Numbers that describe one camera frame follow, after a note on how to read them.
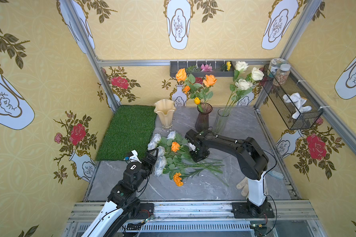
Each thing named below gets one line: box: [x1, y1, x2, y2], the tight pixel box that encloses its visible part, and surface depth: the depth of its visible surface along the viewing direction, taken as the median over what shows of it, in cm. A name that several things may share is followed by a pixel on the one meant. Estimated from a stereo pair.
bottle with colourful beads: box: [272, 63, 291, 87], surface depth 81 cm
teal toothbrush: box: [267, 170, 285, 181], surface depth 87 cm
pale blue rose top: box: [147, 133, 162, 151], surface depth 96 cm
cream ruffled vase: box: [153, 98, 177, 131], surface depth 98 cm
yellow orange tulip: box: [193, 96, 204, 113], surface depth 84 cm
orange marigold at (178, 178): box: [173, 165, 206, 187], surface depth 85 cm
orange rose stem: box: [203, 74, 218, 105], surface depth 87 cm
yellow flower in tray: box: [226, 61, 232, 72], surface depth 89 cm
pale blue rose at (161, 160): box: [155, 145, 167, 168], surface depth 85 cm
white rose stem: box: [218, 60, 265, 133], surface depth 83 cm
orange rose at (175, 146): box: [171, 141, 181, 153], surface depth 94 cm
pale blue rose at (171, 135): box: [166, 130, 177, 140], surface depth 100 cm
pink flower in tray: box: [200, 63, 213, 72], surface depth 90 cm
